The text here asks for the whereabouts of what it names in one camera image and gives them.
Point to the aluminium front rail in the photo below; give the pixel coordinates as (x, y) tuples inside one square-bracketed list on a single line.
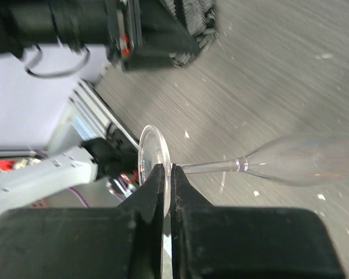
[(86, 116)]

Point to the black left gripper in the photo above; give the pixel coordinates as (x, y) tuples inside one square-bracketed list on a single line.
[(144, 33)]

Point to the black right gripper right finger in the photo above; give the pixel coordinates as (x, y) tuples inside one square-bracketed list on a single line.
[(211, 241)]

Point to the clear glass wine glass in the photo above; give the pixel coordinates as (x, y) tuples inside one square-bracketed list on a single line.
[(300, 160)]

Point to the black white striped bag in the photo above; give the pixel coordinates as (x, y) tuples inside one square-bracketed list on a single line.
[(198, 17)]

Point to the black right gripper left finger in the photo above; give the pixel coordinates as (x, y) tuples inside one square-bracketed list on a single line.
[(120, 242)]

